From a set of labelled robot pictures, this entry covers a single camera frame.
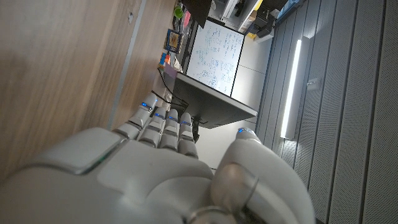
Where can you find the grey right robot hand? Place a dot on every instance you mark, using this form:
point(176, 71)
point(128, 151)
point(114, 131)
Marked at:
point(149, 180)

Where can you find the black laptop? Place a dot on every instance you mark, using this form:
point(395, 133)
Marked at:
point(197, 11)

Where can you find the pink flat item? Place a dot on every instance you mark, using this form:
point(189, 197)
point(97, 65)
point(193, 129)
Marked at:
point(186, 18)

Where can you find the white shelf cabinet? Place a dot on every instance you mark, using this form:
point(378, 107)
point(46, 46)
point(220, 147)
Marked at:
point(236, 12)

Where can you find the long ceiling light strip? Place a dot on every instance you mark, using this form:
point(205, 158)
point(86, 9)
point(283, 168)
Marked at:
point(290, 93)

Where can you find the colourful puzzle cube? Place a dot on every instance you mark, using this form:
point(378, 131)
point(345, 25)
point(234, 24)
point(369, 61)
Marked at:
point(163, 59)

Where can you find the small white ceiling box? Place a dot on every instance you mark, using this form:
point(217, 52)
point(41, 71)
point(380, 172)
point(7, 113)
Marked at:
point(313, 84)

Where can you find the small green object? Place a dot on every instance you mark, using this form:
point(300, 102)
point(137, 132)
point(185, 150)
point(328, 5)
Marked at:
point(178, 12)

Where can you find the pale paper note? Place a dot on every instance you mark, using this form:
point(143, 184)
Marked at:
point(170, 71)

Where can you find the flat computer monitor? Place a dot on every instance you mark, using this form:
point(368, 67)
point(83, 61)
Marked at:
point(211, 105)

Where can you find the whiteboard with blue writing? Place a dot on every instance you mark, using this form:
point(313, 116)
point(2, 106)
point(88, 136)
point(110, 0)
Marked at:
point(214, 49)

